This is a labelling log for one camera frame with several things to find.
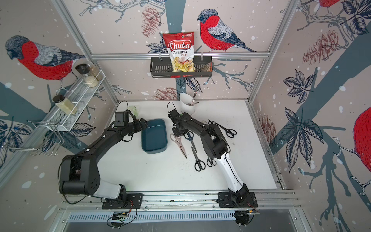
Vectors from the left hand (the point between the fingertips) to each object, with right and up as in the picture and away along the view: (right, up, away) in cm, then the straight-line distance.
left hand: (145, 121), depth 91 cm
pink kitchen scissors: (+21, -13, +7) cm, 25 cm away
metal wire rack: (-40, -6, -21) cm, 45 cm away
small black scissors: (+41, -25, -4) cm, 48 cm away
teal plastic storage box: (+4, -11, +7) cm, 14 cm away
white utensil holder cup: (+25, +14, +17) cm, 34 cm away
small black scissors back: (+46, -2, +16) cm, 49 cm away
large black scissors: (+35, -26, -5) cm, 44 cm away
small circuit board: (-6, -46, -20) cm, 51 cm away
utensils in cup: (+31, +12, +16) cm, 37 cm away
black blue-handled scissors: (+28, -11, +8) cm, 31 cm away
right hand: (+21, -9, +10) cm, 25 cm away
